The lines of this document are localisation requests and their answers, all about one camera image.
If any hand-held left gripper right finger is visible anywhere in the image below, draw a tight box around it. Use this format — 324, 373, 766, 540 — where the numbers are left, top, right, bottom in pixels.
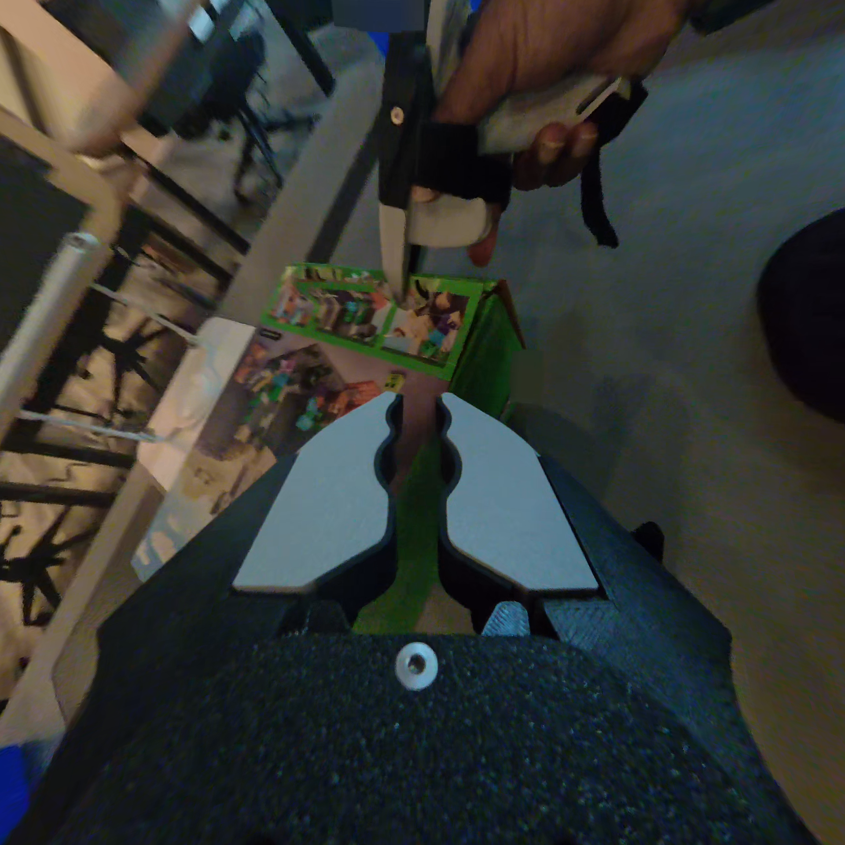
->
434, 392, 602, 605

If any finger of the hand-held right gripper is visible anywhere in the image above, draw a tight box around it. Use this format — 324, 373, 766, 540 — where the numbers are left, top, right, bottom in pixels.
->
379, 203, 425, 302

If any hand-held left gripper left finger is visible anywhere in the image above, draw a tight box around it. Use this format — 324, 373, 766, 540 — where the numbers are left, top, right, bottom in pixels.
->
231, 392, 405, 603

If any green toy brick box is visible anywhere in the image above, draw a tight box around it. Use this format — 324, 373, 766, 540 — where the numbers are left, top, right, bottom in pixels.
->
132, 263, 525, 635

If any grey desk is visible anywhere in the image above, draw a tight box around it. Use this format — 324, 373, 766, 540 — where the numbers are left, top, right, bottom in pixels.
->
0, 26, 845, 845

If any person's right hand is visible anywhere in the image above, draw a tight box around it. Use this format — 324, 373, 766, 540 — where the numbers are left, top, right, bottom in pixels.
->
432, 0, 694, 268

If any black office chair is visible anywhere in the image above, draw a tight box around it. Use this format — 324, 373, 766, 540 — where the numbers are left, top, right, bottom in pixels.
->
198, 33, 319, 207

